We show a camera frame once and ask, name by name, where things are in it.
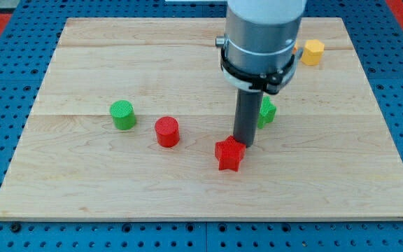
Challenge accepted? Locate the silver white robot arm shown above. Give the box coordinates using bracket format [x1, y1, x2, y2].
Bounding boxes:
[216, 0, 306, 95]

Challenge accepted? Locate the red cylinder block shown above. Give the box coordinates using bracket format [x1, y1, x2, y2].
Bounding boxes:
[155, 116, 180, 148]

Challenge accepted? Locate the red star block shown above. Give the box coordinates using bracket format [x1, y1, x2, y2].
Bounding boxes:
[215, 136, 246, 172]

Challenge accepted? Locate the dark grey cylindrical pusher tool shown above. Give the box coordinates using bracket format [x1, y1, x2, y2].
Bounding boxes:
[233, 90, 263, 148]

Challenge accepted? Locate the green star block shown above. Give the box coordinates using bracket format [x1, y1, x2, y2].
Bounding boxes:
[257, 96, 277, 129]

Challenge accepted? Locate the light wooden board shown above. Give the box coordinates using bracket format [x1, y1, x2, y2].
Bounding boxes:
[0, 17, 403, 222]

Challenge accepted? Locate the green cylinder block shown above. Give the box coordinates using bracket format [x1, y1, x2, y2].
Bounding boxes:
[109, 100, 136, 130]

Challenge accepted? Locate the yellow hexagon block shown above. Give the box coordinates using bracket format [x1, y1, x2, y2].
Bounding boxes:
[301, 39, 325, 66]

